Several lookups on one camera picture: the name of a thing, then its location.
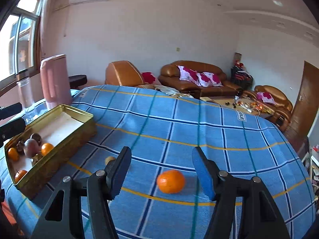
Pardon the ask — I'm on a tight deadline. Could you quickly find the purple mangosteen fruit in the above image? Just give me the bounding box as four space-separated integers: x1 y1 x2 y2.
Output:
23 138 40 158

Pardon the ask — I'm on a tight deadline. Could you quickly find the coffee table with snacks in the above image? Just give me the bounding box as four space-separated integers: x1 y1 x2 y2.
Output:
200 97 275 119

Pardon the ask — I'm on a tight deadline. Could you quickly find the large orange mandarin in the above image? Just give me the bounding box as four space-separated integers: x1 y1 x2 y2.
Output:
156 170 185 194

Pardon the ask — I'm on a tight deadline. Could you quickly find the brown rough fruit in tin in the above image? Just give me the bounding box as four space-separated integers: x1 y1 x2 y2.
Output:
16 140 25 155

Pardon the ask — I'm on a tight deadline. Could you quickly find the brown leather armchair near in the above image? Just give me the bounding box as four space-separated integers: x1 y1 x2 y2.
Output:
105 61 161 89

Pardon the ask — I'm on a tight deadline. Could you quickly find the brown leather armchair far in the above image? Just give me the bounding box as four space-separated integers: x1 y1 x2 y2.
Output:
243 85 293 133

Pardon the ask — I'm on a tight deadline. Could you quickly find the small orange kumquat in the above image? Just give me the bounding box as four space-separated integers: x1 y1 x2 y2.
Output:
41 143 54 157

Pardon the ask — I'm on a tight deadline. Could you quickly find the pink floral cushion pair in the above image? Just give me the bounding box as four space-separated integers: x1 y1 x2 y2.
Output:
178 66 223 87

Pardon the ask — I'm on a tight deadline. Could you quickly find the small orange in tin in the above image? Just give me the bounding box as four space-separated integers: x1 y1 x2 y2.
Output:
8 147 20 162

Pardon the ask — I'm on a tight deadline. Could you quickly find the dark brown chestnut in tin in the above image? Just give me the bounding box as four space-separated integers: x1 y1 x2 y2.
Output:
30 133 42 146

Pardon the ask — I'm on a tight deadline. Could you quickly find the blue plaid tablecloth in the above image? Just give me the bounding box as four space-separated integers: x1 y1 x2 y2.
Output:
1 85 316 238

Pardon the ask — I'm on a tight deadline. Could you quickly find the medium orange mandarin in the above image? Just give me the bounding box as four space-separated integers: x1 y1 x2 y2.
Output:
15 169 28 184

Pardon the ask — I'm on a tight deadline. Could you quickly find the small tan longan fruit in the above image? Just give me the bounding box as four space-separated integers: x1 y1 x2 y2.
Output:
105 156 116 166

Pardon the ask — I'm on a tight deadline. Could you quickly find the pink electric kettle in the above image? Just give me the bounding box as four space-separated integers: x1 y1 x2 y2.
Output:
40 54 72 110

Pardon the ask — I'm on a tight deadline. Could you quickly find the brown leather armchair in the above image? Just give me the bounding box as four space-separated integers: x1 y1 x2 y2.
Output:
243 85 293 133
105 61 161 89

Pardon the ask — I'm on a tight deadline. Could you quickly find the brown leather long sofa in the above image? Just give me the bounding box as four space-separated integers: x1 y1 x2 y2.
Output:
159 61 243 98

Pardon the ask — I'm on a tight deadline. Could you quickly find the gold metal tin tray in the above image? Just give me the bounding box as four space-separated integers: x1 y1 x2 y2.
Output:
4 104 96 200

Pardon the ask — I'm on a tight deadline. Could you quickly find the pink floral cushion armchair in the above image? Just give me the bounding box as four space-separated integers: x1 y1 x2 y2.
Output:
256 92 276 105

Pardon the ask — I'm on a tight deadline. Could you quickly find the window with wooden frame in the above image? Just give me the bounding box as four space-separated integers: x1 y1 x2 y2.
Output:
1 0 43 90

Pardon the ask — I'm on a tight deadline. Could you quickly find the brown wooden door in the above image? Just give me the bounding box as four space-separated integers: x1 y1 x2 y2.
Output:
284 61 318 142

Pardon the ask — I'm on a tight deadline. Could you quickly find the clear glass water bottle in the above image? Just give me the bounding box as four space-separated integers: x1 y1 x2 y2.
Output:
17 77 37 119

